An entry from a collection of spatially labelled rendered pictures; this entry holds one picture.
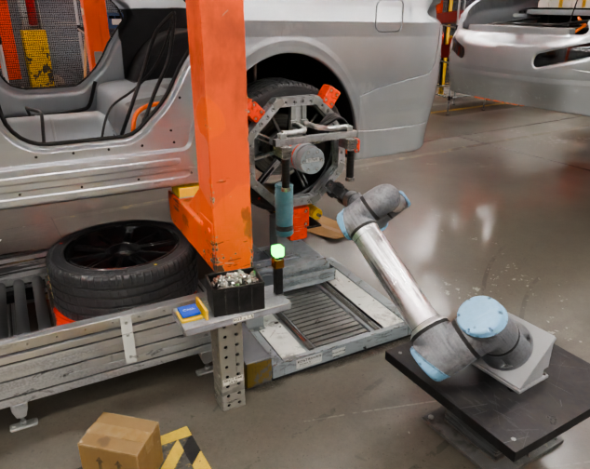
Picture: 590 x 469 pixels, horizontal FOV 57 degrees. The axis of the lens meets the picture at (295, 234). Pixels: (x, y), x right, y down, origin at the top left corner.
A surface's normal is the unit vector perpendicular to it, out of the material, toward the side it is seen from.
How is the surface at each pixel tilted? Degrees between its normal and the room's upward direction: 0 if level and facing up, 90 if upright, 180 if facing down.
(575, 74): 89
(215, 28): 90
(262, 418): 0
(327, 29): 90
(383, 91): 90
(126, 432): 0
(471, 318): 39
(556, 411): 0
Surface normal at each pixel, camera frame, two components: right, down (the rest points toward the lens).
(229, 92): 0.46, 0.35
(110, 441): 0.00, -0.92
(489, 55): -0.89, 0.09
